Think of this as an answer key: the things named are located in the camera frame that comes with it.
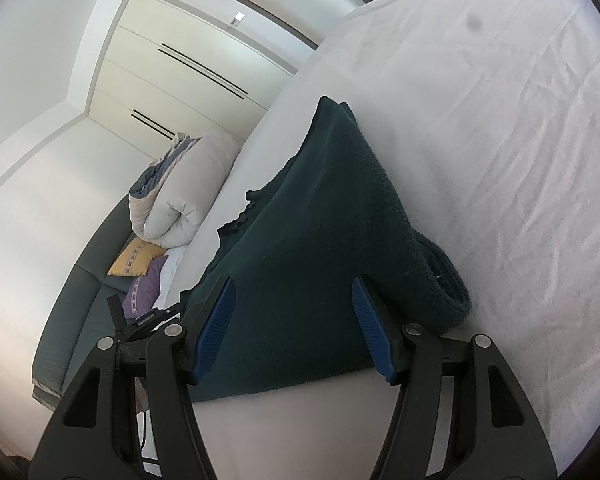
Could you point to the small grey wall panel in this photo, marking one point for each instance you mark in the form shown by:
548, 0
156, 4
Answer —
237, 18

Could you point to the white pillow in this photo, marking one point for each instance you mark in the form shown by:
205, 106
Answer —
172, 265

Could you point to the dark brown door frame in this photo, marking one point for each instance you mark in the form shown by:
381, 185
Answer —
280, 15

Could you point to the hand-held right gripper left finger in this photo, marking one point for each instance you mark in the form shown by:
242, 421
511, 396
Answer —
214, 331

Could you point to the dark green sweater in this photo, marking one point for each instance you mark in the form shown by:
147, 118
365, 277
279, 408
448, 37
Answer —
320, 240

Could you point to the yellow patterned pillow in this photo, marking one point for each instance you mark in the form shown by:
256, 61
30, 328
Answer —
135, 258

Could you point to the purple patterned pillow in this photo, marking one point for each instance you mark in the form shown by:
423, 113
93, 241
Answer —
142, 290

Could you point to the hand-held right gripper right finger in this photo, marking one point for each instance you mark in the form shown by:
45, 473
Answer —
375, 331

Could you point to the cream wardrobe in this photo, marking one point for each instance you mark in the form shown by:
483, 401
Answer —
180, 75

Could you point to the folded beige duvet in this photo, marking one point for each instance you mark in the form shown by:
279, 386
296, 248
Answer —
185, 195

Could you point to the dark green padded headboard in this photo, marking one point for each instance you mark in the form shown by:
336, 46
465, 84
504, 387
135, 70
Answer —
77, 310

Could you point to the bed with white sheet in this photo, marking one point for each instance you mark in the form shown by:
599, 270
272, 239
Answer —
505, 160

